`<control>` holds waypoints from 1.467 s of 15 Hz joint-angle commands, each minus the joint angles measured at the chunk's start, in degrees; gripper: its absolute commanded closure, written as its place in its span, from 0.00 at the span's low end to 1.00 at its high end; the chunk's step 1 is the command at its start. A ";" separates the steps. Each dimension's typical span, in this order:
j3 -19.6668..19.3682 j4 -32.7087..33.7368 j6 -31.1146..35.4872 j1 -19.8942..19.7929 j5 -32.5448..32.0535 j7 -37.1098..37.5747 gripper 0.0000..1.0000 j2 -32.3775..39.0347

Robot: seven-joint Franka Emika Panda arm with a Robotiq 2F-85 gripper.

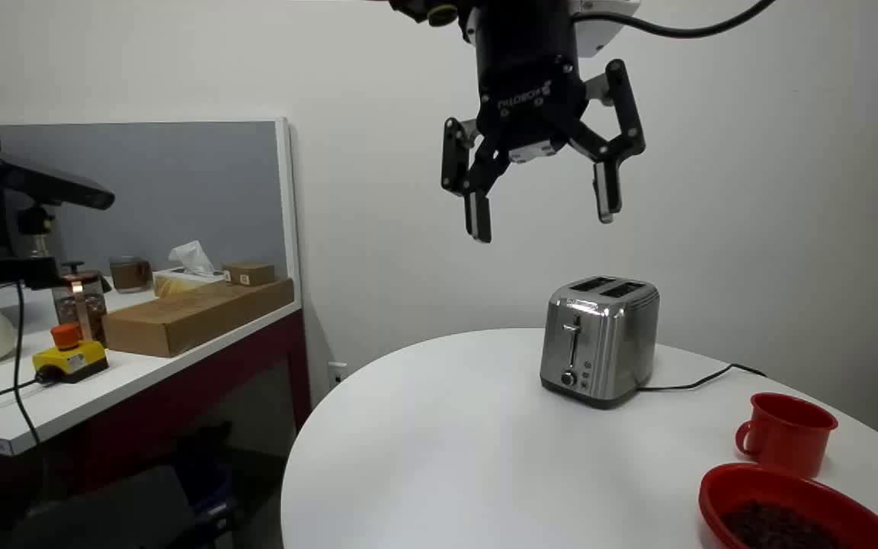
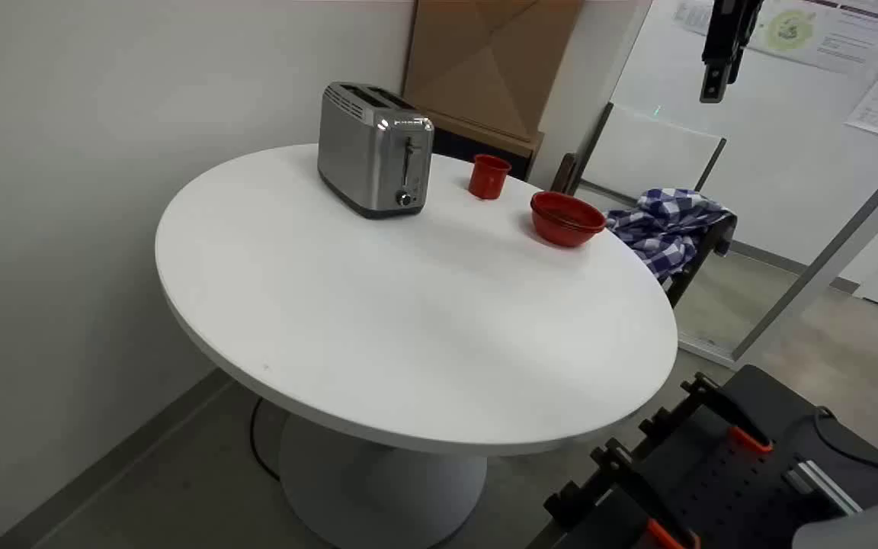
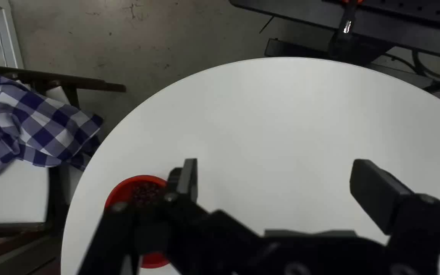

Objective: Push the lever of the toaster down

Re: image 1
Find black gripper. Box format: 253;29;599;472
439;0;650;246

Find stainless steel toaster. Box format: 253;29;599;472
538;276;662;411

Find small brown box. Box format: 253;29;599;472
223;259;282;289
107;256;156;292

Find grey partition board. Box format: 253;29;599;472
0;119;302;308

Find red plastic cup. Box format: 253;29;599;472
732;392;842;481

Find tissue box with tissue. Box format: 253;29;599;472
149;238;235;301

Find red plastic bowl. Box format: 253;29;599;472
695;460;878;549

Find flat brown cardboard box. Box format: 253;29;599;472
98;276;300;361

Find dark coffee beans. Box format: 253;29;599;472
719;499;855;549

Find white side desk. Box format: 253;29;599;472
0;283;310;514

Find yellow emergency stop button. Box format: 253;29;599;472
31;321;114;388

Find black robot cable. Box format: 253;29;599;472
571;0;780;44

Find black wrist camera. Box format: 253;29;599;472
387;0;475;31

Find black toaster power cord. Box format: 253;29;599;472
640;361;769;398

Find black camera on stand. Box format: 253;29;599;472
0;141;120;289

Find thin black cable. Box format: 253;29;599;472
0;281;49;448

